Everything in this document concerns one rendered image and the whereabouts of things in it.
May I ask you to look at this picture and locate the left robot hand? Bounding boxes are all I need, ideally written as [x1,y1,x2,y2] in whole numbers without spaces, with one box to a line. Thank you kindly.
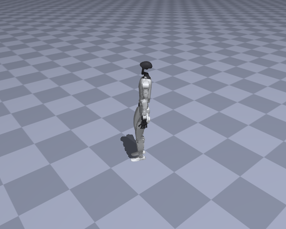
[138,116,147,129]

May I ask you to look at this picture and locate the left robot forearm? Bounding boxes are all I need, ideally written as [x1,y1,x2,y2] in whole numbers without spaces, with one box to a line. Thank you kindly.
[141,100,148,120]

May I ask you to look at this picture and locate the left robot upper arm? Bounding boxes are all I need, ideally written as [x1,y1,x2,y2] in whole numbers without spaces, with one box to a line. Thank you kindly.
[140,81,149,104]

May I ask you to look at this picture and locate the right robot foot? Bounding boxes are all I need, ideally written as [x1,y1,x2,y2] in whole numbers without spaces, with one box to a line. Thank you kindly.
[131,150,146,156]

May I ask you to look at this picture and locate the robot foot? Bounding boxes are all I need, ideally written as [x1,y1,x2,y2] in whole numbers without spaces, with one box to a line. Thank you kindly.
[131,156,146,162]
[131,150,146,156]

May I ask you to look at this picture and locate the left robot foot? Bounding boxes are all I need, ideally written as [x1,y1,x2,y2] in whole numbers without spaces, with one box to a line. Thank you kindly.
[131,156,146,162]

